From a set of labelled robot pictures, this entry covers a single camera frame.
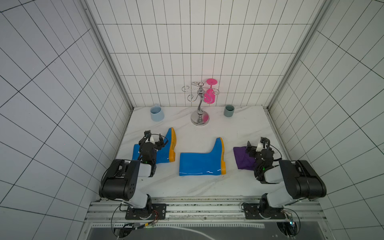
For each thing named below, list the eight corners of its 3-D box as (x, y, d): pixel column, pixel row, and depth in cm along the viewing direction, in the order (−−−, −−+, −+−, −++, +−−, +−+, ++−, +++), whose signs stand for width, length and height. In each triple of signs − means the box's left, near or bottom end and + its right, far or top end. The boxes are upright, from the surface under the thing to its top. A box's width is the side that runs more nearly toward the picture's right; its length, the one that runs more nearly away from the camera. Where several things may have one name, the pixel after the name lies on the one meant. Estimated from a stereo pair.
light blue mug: (149, 116, 117) (146, 109, 110) (158, 110, 121) (156, 103, 114) (156, 123, 112) (154, 116, 106) (166, 117, 116) (164, 110, 110)
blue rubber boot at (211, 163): (179, 176, 86) (178, 172, 81) (181, 143, 100) (180, 138, 96) (225, 176, 86) (227, 172, 81) (220, 143, 101) (222, 138, 96)
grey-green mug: (224, 116, 115) (225, 111, 110) (223, 110, 119) (224, 105, 115) (233, 116, 115) (235, 111, 110) (231, 110, 119) (233, 105, 115)
